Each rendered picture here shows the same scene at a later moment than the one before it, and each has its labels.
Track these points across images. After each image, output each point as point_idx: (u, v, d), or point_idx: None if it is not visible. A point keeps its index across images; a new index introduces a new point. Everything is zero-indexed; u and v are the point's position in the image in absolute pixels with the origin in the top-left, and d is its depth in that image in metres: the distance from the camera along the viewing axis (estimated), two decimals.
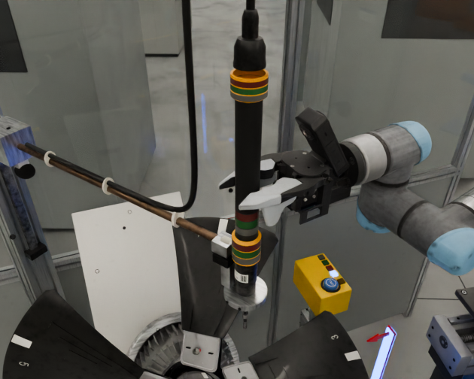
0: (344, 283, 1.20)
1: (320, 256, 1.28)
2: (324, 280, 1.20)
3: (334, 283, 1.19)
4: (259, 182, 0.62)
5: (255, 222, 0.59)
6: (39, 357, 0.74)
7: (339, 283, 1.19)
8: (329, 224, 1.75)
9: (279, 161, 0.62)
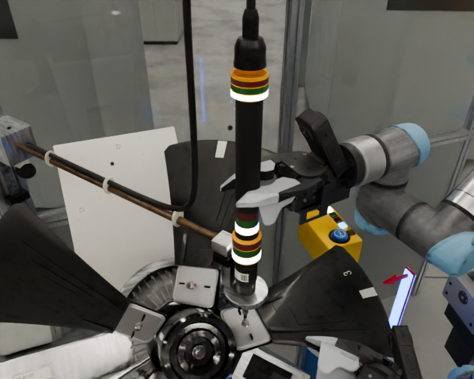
0: (354, 234, 1.10)
1: (327, 208, 1.18)
2: (332, 231, 1.10)
3: (343, 234, 1.09)
4: (260, 183, 0.62)
5: (255, 221, 0.59)
6: (9, 286, 0.64)
7: (349, 234, 1.09)
8: None
9: (279, 162, 0.62)
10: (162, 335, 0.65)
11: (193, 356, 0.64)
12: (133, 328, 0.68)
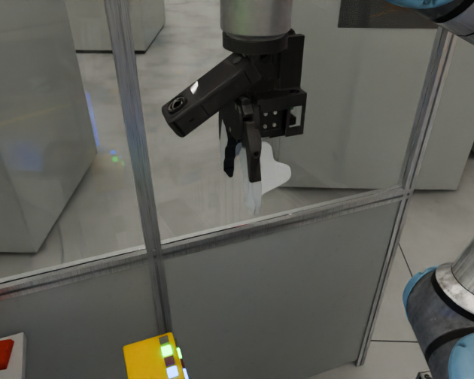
0: None
1: (162, 338, 0.84)
2: None
3: None
4: None
5: None
6: None
7: None
8: (232, 266, 1.31)
9: (226, 119, 0.54)
10: None
11: None
12: None
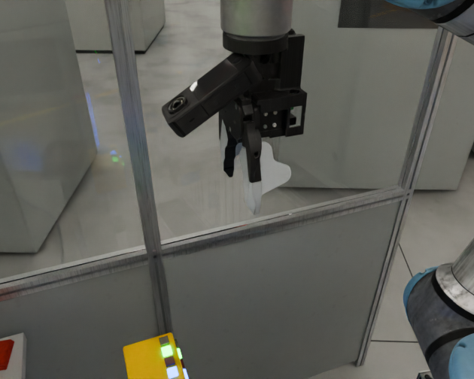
0: None
1: (162, 339, 0.84)
2: None
3: None
4: None
5: None
6: None
7: None
8: (232, 266, 1.31)
9: (226, 119, 0.54)
10: None
11: None
12: None
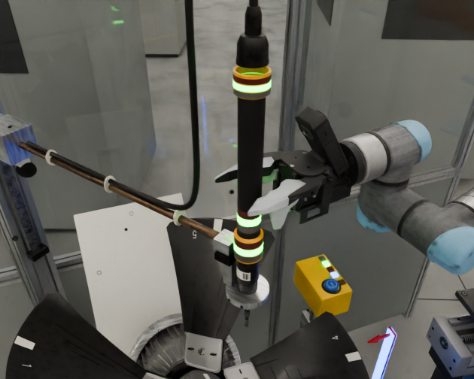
0: (345, 284, 1.20)
1: (320, 257, 1.29)
2: (325, 280, 1.20)
3: (335, 284, 1.19)
4: None
5: (257, 219, 0.59)
6: (205, 245, 0.85)
7: (340, 284, 1.20)
8: (330, 225, 1.76)
9: (279, 159, 0.62)
10: (208, 377, 0.77)
11: None
12: (199, 349, 0.82)
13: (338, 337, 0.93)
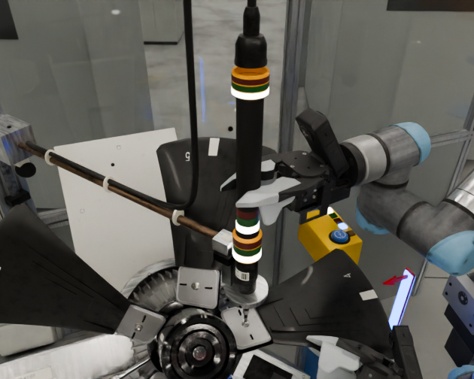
0: (354, 234, 1.10)
1: (327, 209, 1.18)
2: (332, 231, 1.10)
3: (343, 234, 1.09)
4: (260, 183, 0.62)
5: (256, 219, 0.59)
6: (200, 168, 0.75)
7: (349, 235, 1.10)
8: None
9: (279, 162, 0.62)
10: (203, 311, 0.67)
11: (195, 349, 0.65)
12: (192, 283, 0.72)
13: (351, 274, 0.82)
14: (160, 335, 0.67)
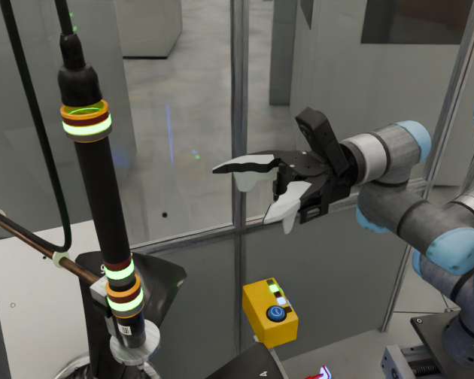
0: (291, 311, 1.13)
1: (268, 281, 1.21)
2: (270, 308, 1.13)
3: (279, 312, 1.12)
4: (257, 175, 0.64)
5: (126, 271, 0.51)
6: None
7: (286, 312, 1.12)
8: (293, 241, 1.68)
9: (279, 158, 0.62)
10: None
11: None
12: None
13: (268, 373, 0.85)
14: None
